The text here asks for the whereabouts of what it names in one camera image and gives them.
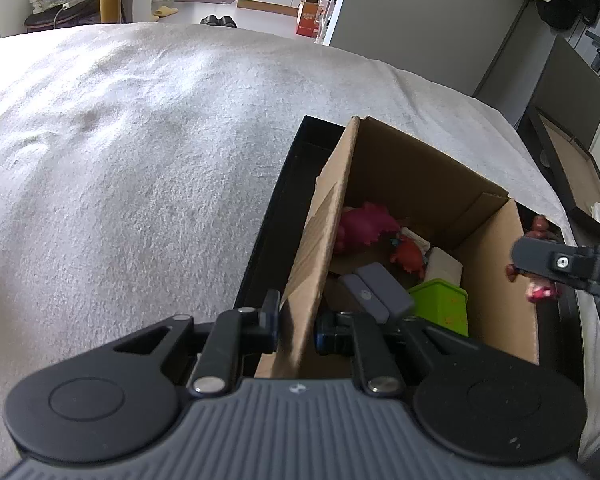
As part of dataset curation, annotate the small doll figure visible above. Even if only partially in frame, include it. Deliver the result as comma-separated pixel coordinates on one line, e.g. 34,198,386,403
505,214,557,304

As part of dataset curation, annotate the pink spiky toy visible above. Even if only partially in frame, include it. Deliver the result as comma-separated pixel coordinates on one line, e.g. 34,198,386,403
334,201,402,256

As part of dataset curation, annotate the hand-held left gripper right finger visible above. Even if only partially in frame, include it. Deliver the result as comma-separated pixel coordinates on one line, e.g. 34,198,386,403
315,311,501,397

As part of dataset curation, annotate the black tray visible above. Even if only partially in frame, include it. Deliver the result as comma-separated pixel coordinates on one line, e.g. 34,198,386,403
232,115,587,391

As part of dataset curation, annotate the small white toy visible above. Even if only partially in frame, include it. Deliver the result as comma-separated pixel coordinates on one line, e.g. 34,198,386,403
399,226,433,252

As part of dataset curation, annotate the brown cardboard box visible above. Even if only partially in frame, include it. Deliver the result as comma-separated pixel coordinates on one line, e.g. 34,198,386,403
254,116,540,380

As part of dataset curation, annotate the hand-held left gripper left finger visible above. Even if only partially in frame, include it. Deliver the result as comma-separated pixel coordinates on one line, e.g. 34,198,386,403
115,290,281,397

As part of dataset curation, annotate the green plastic block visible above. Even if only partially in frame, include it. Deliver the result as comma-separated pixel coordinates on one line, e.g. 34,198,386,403
407,280,470,337

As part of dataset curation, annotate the orange cardboard box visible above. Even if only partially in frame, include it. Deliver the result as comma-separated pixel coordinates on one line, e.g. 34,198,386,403
296,0,324,37

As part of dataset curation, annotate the white plastic block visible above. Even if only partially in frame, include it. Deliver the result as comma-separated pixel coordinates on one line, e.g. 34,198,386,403
424,247,465,286

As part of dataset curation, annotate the grey panel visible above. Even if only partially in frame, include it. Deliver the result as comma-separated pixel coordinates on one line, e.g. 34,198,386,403
526,35,600,152

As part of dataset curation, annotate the grey plastic block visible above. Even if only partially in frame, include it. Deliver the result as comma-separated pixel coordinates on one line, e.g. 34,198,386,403
341,262,415,326

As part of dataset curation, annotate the red crab toy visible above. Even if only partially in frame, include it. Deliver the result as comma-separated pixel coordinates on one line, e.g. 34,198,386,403
389,237,428,277

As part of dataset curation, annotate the dark round stool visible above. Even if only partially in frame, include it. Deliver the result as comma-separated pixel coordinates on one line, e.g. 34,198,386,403
24,5,104,32

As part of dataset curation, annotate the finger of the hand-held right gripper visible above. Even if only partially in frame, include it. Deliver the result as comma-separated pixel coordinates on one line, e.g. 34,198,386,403
511,236,600,304

